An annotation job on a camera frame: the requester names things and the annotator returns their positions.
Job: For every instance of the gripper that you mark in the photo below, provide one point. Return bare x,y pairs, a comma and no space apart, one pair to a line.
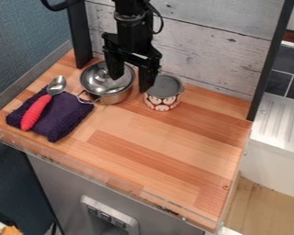
133,42

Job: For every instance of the silver pot lid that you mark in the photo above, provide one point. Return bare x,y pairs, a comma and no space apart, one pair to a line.
96,81

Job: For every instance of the purple cloth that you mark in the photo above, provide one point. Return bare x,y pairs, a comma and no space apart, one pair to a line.
65,114

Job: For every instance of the black post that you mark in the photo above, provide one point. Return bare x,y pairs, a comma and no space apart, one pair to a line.
80,33
270,61

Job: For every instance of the silver pot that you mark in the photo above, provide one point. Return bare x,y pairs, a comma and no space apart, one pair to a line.
112,98

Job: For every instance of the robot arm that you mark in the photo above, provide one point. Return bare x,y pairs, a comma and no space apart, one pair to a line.
131,9

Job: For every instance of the red and white can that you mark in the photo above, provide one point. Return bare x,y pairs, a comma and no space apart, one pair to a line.
163,96

